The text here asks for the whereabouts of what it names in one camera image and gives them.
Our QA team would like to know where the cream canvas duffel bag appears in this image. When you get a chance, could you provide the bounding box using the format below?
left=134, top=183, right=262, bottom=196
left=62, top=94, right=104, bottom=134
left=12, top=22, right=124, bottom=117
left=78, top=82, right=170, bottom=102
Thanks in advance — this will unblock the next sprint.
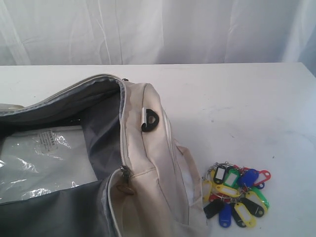
left=0, top=74, right=207, bottom=237

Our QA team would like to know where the colourful key tag bunch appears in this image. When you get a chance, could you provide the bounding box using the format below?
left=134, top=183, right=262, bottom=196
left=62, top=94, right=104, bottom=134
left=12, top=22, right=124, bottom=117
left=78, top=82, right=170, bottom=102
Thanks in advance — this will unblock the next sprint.
left=202, top=162, right=272, bottom=228

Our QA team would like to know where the clear plastic packet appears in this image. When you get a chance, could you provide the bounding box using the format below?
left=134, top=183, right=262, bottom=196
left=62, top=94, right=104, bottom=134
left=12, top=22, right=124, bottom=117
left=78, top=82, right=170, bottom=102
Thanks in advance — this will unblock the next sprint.
left=0, top=126, right=97, bottom=203

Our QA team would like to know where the white backdrop curtain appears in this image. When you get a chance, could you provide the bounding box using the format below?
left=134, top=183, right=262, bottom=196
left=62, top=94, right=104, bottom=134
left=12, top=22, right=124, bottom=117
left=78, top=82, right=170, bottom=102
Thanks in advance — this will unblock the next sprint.
left=0, top=0, right=316, bottom=67

